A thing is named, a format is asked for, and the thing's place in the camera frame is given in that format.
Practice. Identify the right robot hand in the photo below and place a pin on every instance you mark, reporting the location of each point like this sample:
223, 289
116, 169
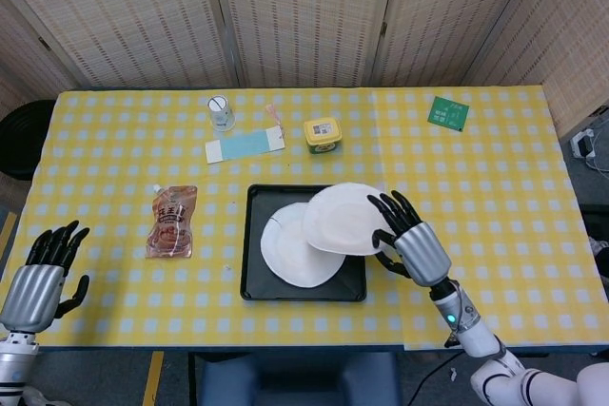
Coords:
421, 254

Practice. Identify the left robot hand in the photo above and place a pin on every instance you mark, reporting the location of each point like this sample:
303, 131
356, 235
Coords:
31, 292

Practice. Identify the white paper plate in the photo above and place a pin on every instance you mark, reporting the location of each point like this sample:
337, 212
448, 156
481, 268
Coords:
342, 220
295, 263

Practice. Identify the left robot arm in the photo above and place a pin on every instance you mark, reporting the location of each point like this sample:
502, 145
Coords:
14, 363

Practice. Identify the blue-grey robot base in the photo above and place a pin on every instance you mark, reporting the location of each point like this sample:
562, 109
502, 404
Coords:
295, 382

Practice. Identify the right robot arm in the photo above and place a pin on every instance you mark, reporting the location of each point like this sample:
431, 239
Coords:
476, 344

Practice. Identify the black plastic tray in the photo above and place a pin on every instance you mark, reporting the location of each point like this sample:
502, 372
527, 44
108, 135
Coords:
257, 282

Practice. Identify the yellow checked tablecloth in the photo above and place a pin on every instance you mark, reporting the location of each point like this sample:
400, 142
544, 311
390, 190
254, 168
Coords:
476, 178

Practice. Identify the green printed card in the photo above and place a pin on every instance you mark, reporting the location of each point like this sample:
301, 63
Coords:
448, 113

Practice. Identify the green tub with yellow lid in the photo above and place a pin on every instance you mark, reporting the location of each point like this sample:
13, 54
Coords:
323, 140

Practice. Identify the black round bin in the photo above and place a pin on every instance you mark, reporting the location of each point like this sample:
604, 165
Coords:
24, 140

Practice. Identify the brown sauce pouch with spout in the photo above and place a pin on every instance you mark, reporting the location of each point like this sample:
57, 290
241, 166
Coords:
171, 230

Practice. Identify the pink tassel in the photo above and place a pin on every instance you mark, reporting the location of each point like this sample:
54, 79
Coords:
273, 113

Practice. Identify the white and blue paper card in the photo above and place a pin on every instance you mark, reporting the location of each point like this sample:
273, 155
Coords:
242, 145

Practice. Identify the upturned white paper cup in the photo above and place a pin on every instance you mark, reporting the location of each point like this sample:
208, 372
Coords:
221, 116

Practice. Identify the woven folding screen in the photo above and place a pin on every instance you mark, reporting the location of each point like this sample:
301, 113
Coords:
304, 16

